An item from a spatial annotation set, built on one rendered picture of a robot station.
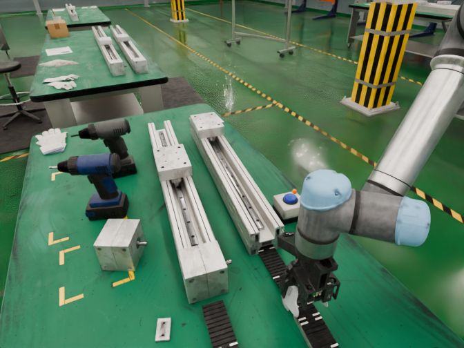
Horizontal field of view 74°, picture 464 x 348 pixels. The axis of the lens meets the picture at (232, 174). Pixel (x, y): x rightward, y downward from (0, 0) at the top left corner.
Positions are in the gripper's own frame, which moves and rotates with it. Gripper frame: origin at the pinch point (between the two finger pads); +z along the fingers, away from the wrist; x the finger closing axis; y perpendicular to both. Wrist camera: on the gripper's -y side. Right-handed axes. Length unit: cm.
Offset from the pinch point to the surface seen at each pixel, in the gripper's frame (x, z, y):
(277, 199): 9.5, -2.8, -31.9
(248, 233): -5.1, -5.0, -19.1
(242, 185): 2.0, -1.3, -44.4
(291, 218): 11.6, 1.1, -26.3
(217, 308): -18.4, -0.2, -3.7
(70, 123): -75, 29, -196
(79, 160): -46, -18, -50
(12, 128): -163, 80, -331
